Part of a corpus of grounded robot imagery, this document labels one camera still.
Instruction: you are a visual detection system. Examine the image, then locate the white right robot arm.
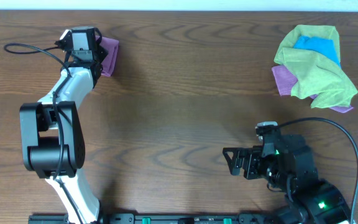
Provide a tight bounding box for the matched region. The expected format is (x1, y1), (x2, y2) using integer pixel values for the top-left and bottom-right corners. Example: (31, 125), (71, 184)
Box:
(223, 146), (351, 223)

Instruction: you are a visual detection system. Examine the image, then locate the purple microfibre cloth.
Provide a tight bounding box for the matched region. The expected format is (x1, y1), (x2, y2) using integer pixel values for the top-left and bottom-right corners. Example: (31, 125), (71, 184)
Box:
(100, 37), (119, 77)

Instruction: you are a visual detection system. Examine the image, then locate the green microfibre cloth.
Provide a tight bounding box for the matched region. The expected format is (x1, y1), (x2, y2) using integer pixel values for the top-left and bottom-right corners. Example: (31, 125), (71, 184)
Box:
(273, 25), (358, 108)

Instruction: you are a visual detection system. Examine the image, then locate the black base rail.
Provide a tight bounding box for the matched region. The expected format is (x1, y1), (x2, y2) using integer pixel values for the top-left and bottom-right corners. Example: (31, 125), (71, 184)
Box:
(28, 212), (279, 224)

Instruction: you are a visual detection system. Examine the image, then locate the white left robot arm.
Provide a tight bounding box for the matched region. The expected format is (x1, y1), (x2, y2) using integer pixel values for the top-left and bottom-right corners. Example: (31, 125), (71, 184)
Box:
(19, 44), (108, 223)

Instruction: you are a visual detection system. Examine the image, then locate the blue microfibre cloth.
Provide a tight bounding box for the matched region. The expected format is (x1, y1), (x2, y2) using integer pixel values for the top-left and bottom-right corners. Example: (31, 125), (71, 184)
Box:
(293, 35), (341, 67)

